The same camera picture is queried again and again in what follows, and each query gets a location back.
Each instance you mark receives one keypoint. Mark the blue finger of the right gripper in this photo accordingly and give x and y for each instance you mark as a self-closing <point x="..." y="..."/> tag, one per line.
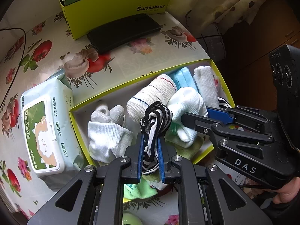
<point x="201" y="124"/>
<point x="220" y="114"/>

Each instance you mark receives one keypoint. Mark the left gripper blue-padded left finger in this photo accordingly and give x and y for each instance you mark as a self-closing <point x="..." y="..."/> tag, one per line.
<point x="133" y="173"/>

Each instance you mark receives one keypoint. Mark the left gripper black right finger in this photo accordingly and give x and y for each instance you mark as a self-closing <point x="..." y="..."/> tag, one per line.
<point x="165" y="154"/>

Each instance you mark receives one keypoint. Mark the white knit sock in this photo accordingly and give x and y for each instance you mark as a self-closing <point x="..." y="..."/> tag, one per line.
<point x="186" y="100"/>

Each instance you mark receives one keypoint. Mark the black white striped sock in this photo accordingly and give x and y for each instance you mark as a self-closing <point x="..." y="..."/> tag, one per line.
<point x="155" y="123"/>

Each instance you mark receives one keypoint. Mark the person's right hand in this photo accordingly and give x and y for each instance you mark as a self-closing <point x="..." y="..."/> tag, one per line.
<point x="288" y="192"/>

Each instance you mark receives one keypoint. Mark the light green cloth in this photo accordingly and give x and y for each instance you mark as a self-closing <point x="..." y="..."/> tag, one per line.
<point x="142" y="190"/>

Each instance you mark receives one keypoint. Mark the white rolled towel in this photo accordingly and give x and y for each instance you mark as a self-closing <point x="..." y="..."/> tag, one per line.
<point x="204" y="80"/>

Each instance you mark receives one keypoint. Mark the grey white sock pair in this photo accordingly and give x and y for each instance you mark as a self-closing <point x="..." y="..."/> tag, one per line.
<point x="108" y="136"/>

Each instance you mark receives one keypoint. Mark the round clear lidded container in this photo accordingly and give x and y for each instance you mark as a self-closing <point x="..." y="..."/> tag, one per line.
<point x="131" y="219"/>

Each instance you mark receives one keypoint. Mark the blue face mask pack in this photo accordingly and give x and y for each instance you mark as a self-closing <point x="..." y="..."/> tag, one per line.
<point x="183" y="78"/>

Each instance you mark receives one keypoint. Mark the white rolled bandage sock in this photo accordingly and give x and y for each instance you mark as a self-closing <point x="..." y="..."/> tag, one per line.
<point x="161" y="89"/>

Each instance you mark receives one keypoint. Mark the grey checked cushion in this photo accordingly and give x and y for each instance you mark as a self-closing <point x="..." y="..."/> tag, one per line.
<point x="212" y="42"/>

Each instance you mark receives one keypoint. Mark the wet wipes pack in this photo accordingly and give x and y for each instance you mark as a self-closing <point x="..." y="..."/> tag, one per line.
<point x="49" y="137"/>

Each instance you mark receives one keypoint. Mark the beige spotted curtain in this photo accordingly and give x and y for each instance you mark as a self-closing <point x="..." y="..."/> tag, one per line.
<point x="197" y="15"/>

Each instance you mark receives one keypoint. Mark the black phone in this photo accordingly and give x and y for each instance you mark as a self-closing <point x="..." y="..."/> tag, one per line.
<point x="116" y="33"/>

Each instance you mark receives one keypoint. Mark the floral vinyl tablecloth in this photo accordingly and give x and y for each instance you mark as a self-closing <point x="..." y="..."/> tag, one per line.
<point x="45" y="50"/>

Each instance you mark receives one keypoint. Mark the yellow-green cardboard box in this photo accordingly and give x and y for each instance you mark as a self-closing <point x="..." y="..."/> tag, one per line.
<point x="85" y="15"/>

